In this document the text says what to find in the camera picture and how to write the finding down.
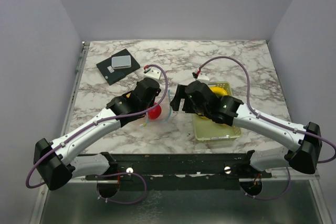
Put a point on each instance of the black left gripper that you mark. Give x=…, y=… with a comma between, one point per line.
x=153, y=102

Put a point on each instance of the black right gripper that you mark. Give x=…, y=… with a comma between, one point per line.
x=175, y=102

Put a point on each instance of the red toy apple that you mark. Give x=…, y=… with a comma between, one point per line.
x=155, y=113

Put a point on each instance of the clear zip top bag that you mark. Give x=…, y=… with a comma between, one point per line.
x=165, y=115

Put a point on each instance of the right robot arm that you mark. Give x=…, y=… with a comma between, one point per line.
x=301, y=145

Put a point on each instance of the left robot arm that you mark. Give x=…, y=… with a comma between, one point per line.
x=54, y=160

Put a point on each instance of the yellow toy banana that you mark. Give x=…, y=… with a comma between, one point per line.
x=218, y=91

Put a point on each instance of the black flat box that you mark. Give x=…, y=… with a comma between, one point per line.
x=112, y=76

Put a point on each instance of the small white device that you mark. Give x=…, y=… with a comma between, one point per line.
x=121, y=62

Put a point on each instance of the pale green plastic basket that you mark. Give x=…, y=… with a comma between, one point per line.
x=207, y=130

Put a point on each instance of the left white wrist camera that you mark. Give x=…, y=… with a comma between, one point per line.
x=152, y=72

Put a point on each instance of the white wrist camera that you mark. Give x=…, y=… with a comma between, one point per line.
x=202, y=77
x=152, y=72

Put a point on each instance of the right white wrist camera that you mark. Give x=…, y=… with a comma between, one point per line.
x=202, y=77

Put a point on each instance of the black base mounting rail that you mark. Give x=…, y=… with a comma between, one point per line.
x=183, y=171

